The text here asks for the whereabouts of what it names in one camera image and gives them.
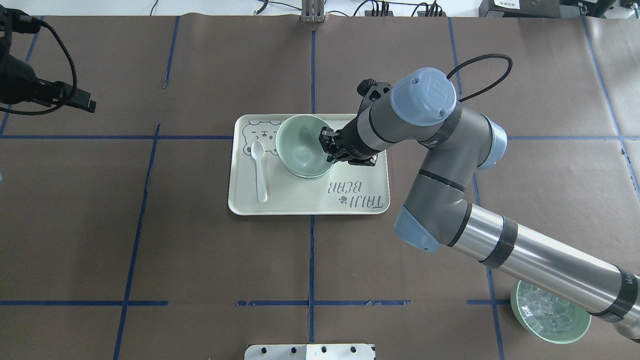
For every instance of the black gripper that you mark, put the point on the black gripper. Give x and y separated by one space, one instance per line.
349 142

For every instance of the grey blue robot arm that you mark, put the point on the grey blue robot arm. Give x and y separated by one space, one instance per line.
424 107

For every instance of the green bowl on tray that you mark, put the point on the green bowl on tray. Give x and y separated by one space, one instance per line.
309 170

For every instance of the pale green serving tray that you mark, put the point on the pale green serving tray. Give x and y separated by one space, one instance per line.
345 190

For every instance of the white plastic spoon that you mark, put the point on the white plastic spoon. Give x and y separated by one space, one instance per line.
257 153

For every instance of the clear ice cubes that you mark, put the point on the clear ice cubes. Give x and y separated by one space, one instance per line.
547 310

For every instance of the green bowl with ice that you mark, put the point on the green bowl with ice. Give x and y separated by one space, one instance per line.
545 325

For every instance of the grey metal bracket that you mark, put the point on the grey metal bracket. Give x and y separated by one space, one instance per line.
313 11

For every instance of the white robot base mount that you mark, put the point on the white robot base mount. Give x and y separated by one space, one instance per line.
327 351

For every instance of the black camera on stand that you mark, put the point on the black camera on stand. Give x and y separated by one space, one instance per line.
18 81

